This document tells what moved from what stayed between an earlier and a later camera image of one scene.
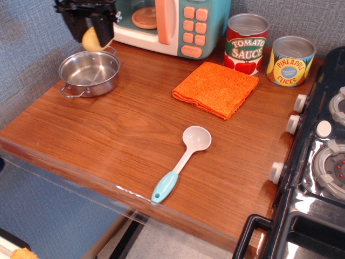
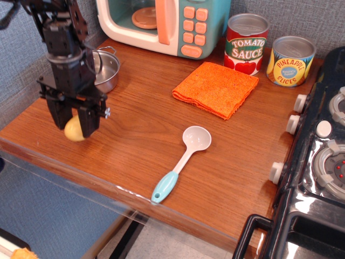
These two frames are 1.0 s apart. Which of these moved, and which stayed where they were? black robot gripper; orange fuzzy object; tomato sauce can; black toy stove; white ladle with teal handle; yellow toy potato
Moved: yellow toy potato; black robot gripper
Stayed: white ladle with teal handle; tomato sauce can; black toy stove; orange fuzzy object
